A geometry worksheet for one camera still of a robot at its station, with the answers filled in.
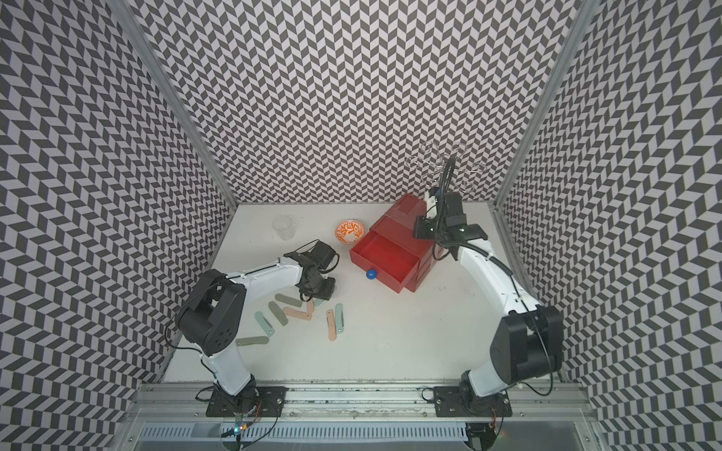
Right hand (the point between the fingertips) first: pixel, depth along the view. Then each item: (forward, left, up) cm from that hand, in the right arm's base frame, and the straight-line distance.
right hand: (416, 228), depth 84 cm
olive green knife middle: (-17, +45, -20) cm, 52 cm away
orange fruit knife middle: (-18, +37, -21) cm, 46 cm away
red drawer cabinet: (+2, +5, 0) cm, 6 cm away
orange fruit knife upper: (-15, +34, -21) cm, 43 cm away
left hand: (-12, +30, -20) cm, 38 cm away
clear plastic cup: (+16, +48, -17) cm, 53 cm away
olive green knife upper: (-13, +43, -22) cm, 50 cm away
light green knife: (-20, +24, -20) cm, 37 cm away
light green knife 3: (-23, +46, -21) cm, 55 cm away
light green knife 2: (-15, +32, -19) cm, 40 cm away
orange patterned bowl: (+13, +22, -17) cm, 31 cm away
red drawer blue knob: (-7, +11, -4) cm, 14 cm away
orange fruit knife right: (-24, +26, -20) cm, 41 cm away
